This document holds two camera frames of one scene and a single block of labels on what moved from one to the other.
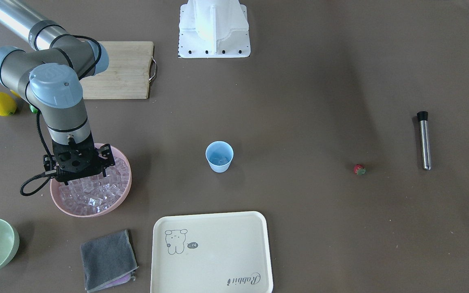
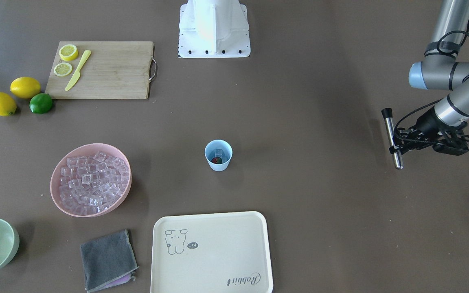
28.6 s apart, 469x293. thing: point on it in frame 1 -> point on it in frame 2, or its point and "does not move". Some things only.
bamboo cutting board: (132, 66) does not move
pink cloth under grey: (125, 279) does not move
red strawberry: (360, 170) -> (216, 160)
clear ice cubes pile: (94, 194) does not move
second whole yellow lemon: (1, 103) does not move
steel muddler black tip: (422, 116) -> (387, 113)
